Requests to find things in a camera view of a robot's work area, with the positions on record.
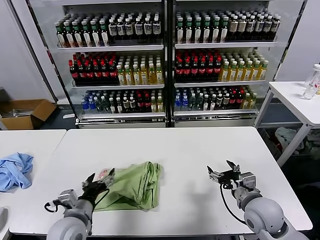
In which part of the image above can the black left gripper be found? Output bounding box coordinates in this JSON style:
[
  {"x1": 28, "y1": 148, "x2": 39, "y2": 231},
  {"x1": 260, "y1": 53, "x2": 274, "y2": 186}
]
[{"x1": 82, "y1": 167, "x2": 116, "y2": 201}]

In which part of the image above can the light green polo shirt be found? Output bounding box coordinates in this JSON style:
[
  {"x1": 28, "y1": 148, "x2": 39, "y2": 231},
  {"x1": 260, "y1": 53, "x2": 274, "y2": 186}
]
[{"x1": 93, "y1": 161, "x2": 165, "y2": 213}]

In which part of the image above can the white side table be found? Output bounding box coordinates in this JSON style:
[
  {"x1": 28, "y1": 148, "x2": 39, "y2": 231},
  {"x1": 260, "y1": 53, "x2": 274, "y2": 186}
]
[{"x1": 254, "y1": 81, "x2": 320, "y2": 168}]

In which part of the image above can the open brown cardboard box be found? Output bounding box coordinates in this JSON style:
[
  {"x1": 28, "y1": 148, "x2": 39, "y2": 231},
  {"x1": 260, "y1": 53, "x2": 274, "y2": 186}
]
[{"x1": 0, "y1": 99, "x2": 58, "y2": 131}]

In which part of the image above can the crumpled light blue shirt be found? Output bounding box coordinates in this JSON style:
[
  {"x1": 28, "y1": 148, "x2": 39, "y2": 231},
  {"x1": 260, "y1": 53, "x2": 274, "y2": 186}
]
[{"x1": 0, "y1": 152, "x2": 35, "y2": 193}]

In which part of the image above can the beige label drink bottle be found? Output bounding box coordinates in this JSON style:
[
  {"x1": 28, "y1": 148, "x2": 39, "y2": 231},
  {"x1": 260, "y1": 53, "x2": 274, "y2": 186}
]
[
  {"x1": 237, "y1": 16, "x2": 248, "y2": 42},
  {"x1": 229, "y1": 16, "x2": 239, "y2": 42}
]

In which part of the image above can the grey metal parts bundle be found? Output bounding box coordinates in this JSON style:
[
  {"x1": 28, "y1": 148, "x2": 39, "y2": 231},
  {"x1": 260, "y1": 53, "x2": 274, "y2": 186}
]
[{"x1": 11, "y1": 107, "x2": 34, "y2": 117}]

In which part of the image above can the white cooler shelf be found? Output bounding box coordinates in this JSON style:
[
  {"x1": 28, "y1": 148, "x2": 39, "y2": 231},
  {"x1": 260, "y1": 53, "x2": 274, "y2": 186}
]
[
  {"x1": 174, "y1": 109, "x2": 259, "y2": 118},
  {"x1": 57, "y1": 44, "x2": 165, "y2": 52},
  {"x1": 174, "y1": 80, "x2": 267, "y2": 88},
  {"x1": 71, "y1": 84, "x2": 166, "y2": 90},
  {"x1": 77, "y1": 112, "x2": 167, "y2": 123},
  {"x1": 174, "y1": 41, "x2": 279, "y2": 50}
]

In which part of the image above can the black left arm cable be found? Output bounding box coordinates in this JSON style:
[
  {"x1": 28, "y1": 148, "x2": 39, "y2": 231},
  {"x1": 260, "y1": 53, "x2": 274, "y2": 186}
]
[{"x1": 44, "y1": 189, "x2": 111, "y2": 213}]

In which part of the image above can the white grey cloth pile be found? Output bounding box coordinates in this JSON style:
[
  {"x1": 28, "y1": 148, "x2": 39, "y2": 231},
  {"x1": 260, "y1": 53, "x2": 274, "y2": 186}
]
[{"x1": 274, "y1": 126, "x2": 305, "y2": 156}]

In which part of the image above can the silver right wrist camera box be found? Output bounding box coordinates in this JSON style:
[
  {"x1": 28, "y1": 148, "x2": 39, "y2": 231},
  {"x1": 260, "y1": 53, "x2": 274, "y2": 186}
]
[{"x1": 238, "y1": 171, "x2": 257, "y2": 192}]

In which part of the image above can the clear bottle white cap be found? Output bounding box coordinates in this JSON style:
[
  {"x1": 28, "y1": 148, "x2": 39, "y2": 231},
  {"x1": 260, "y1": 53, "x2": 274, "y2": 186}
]
[{"x1": 304, "y1": 63, "x2": 320, "y2": 87}]

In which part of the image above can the grey device edge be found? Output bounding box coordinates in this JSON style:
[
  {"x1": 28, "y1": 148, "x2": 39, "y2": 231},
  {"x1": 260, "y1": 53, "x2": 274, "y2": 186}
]
[{"x1": 0, "y1": 206, "x2": 9, "y2": 230}]

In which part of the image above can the glass beverage display cooler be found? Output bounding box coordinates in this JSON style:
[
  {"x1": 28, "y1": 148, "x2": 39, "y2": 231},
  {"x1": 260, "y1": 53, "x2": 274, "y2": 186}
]
[
  {"x1": 10, "y1": 0, "x2": 168, "y2": 130},
  {"x1": 170, "y1": 0, "x2": 309, "y2": 128}
]

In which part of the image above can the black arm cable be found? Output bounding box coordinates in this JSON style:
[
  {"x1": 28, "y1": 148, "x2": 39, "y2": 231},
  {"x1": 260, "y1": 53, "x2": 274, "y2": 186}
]
[
  {"x1": 219, "y1": 183, "x2": 247, "y2": 223},
  {"x1": 44, "y1": 189, "x2": 111, "y2": 213}
]

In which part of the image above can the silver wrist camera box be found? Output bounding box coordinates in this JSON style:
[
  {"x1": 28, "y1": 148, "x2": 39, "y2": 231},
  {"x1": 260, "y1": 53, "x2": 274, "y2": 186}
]
[
  {"x1": 238, "y1": 171, "x2": 257, "y2": 192},
  {"x1": 57, "y1": 189, "x2": 78, "y2": 208}
]

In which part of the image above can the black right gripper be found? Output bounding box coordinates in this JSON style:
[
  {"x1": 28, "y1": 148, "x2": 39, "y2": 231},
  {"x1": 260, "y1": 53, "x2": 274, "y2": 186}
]
[{"x1": 206, "y1": 160, "x2": 241, "y2": 189}]

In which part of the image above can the dark bottle blue white label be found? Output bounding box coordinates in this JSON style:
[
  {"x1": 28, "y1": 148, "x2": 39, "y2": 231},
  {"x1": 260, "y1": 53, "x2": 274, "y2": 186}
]
[
  {"x1": 271, "y1": 15, "x2": 281, "y2": 41},
  {"x1": 246, "y1": 15, "x2": 256, "y2": 41},
  {"x1": 116, "y1": 18, "x2": 126, "y2": 40},
  {"x1": 143, "y1": 16, "x2": 153, "y2": 39},
  {"x1": 254, "y1": 15, "x2": 264, "y2": 41},
  {"x1": 263, "y1": 15, "x2": 272, "y2": 41},
  {"x1": 134, "y1": 17, "x2": 144, "y2": 39},
  {"x1": 108, "y1": 18, "x2": 118, "y2": 40},
  {"x1": 124, "y1": 17, "x2": 134, "y2": 39},
  {"x1": 152, "y1": 16, "x2": 162, "y2": 39}
]

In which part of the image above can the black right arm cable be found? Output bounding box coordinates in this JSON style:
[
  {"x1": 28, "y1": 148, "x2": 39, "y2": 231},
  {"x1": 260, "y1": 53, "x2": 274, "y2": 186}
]
[{"x1": 219, "y1": 183, "x2": 247, "y2": 223}]

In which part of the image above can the small clear plastic bottle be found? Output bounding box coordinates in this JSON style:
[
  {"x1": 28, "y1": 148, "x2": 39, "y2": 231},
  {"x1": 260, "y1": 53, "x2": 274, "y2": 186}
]
[{"x1": 302, "y1": 83, "x2": 317, "y2": 100}]

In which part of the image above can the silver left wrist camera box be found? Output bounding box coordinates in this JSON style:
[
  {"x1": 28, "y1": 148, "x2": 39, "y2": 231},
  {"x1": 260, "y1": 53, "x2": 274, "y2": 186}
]
[{"x1": 57, "y1": 189, "x2": 78, "y2": 208}]

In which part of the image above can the green cap tea bottle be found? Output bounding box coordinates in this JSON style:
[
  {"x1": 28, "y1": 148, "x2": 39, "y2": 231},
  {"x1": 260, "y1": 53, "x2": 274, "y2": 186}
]
[
  {"x1": 202, "y1": 17, "x2": 212, "y2": 44},
  {"x1": 55, "y1": 22, "x2": 67, "y2": 48},
  {"x1": 99, "y1": 19, "x2": 111, "y2": 47},
  {"x1": 220, "y1": 16, "x2": 230, "y2": 43},
  {"x1": 184, "y1": 17, "x2": 194, "y2": 44},
  {"x1": 64, "y1": 21, "x2": 75, "y2": 48},
  {"x1": 175, "y1": 17, "x2": 185, "y2": 44},
  {"x1": 72, "y1": 21, "x2": 84, "y2": 48},
  {"x1": 90, "y1": 20, "x2": 102, "y2": 48},
  {"x1": 193, "y1": 17, "x2": 203, "y2": 44},
  {"x1": 211, "y1": 17, "x2": 221, "y2": 44},
  {"x1": 81, "y1": 20, "x2": 93, "y2": 48}
]

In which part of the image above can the teal grey cloth pile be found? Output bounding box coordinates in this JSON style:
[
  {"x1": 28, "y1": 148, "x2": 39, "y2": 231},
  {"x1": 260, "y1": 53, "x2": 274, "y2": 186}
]
[{"x1": 304, "y1": 129, "x2": 320, "y2": 163}]

